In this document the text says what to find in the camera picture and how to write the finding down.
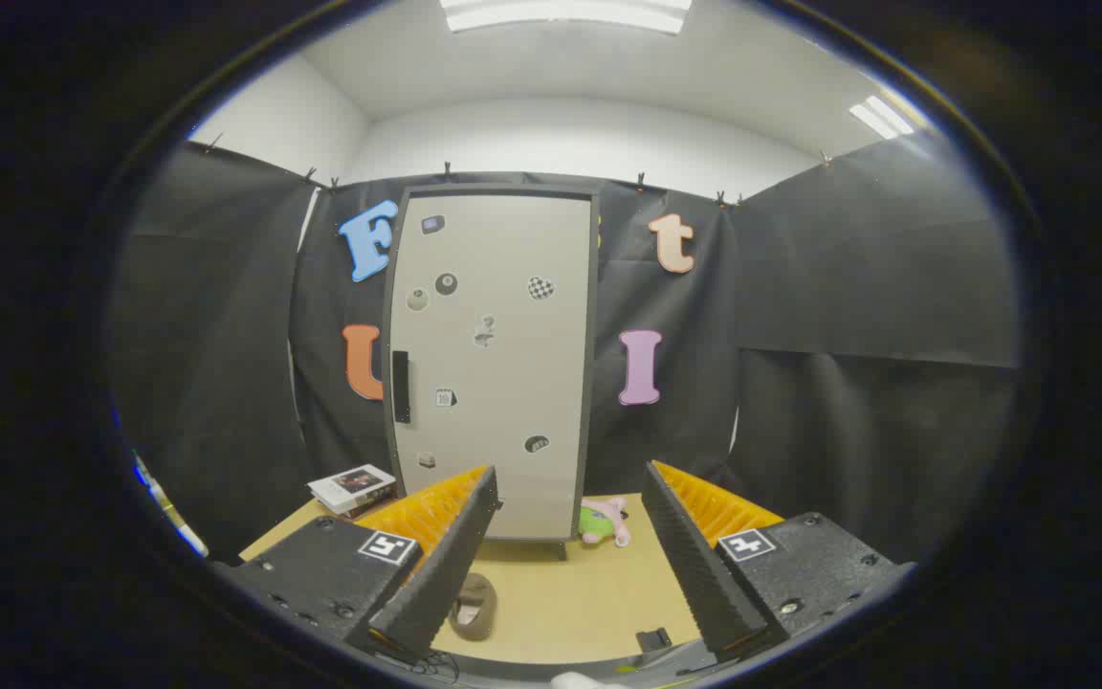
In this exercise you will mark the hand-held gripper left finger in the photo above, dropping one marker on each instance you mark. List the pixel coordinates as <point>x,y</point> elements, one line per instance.
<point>436,574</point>

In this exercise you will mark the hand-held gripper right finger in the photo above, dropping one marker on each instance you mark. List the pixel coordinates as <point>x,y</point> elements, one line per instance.
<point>694,574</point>

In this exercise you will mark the brown fuzzy shoe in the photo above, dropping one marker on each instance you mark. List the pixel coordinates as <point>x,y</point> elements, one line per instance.
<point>474,608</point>

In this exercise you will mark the dark grey shoe cabinet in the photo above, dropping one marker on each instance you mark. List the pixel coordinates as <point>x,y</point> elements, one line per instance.
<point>594,383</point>

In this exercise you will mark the light grey shoe cabinet door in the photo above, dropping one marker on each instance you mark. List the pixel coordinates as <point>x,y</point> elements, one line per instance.
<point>503,364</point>

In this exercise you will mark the small black block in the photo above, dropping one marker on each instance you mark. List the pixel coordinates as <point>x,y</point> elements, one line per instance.
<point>653,640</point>

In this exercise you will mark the green and pink plush toy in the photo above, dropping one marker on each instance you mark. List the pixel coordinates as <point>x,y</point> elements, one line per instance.
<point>599,522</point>

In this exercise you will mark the blurred white and blue clutter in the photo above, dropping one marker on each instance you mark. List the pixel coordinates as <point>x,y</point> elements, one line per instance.
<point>173,512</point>

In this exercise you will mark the black backdrop cloth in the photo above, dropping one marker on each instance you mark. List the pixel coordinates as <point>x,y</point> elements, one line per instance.
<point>848,287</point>

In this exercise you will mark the small ceiling light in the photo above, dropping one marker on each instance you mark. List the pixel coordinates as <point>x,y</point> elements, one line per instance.
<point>881,117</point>

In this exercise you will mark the long ceiling light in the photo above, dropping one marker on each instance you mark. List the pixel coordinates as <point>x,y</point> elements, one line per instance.
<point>565,14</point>

